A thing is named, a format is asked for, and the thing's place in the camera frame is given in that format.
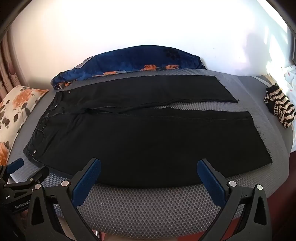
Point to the black denim pants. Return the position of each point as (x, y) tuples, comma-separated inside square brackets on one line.
[(130, 126)]

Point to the pink patterned curtain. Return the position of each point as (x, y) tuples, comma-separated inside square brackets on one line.
[(9, 78)]

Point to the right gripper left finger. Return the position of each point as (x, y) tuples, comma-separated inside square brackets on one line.
[(43, 222)]

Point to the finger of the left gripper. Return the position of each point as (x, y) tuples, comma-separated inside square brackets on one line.
[(38, 177), (14, 166)]

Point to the blue floral blanket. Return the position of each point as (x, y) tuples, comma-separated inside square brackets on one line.
[(132, 59)]

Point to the white floral pillow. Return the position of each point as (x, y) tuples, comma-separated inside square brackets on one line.
[(15, 109)]

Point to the white patterned cloth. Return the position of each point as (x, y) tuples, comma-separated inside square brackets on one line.
[(290, 77)]

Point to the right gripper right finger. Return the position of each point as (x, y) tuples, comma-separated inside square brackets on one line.
[(254, 222)]

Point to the black beige striped knit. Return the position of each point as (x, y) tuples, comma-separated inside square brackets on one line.
[(279, 105)]

